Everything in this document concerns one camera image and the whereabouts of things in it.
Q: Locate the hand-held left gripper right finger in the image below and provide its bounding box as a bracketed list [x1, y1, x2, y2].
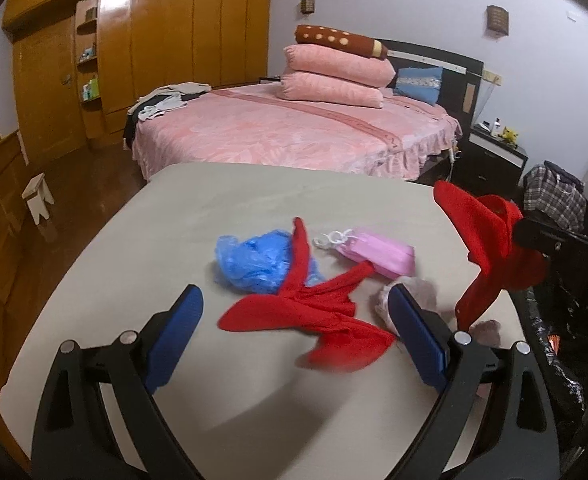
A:
[388, 284, 560, 480]

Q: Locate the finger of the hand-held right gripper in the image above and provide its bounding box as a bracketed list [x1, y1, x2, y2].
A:
[513, 212, 575, 261]

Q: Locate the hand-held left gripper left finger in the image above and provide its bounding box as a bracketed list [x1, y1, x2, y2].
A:
[31, 284, 206, 480]

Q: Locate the red mesh cloth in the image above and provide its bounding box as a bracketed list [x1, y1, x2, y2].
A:
[433, 180, 550, 333]
[218, 216, 397, 373]

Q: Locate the black trash bag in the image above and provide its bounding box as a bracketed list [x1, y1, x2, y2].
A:
[519, 260, 588, 428]

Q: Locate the black trash bin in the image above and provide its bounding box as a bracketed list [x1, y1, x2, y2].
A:
[511, 260, 588, 467]

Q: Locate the plaid garment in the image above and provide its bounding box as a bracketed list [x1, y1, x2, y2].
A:
[521, 164, 587, 234]

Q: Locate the white crumpled tissue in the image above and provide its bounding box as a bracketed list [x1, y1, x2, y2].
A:
[372, 276, 440, 333]

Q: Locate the dark jacket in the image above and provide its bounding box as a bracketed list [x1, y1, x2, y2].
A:
[544, 160, 585, 192]

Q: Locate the dark nightstand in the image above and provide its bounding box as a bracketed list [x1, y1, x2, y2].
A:
[461, 122, 529, 197]

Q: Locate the pink face mask pack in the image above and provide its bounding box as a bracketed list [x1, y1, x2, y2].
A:
[336, 229, 416, 279]

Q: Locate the blue plastic bag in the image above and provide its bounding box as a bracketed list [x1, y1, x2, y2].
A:
[215, 230, 325, 295]

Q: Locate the white plastic hook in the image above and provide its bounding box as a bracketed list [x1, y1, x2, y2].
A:
[313, 230, 352, 249]

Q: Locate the dark wooden bed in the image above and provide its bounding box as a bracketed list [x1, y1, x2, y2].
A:
[123, 39, 485, 186]

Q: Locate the blue cushion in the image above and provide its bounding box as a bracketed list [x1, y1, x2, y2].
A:
[393, 66, 444, 106]

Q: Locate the small white stool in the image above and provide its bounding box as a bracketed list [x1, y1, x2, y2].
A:
[21, 172, 55, 226]

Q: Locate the dark garment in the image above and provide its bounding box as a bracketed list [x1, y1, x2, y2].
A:
[123, 105, 142, 149]

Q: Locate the pink bedspread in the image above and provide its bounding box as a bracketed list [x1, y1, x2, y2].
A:
[133, 85, 462, 183]

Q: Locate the clothes pile on bed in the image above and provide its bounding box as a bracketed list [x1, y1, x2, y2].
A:
[136, 81, 212, 122]

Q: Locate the brown dotted bolster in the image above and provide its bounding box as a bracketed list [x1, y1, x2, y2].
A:
[295, 25, 389, 58]

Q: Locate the wooden wardrobe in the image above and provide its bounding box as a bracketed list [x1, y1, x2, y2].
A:
[3, 0, 275, 162]

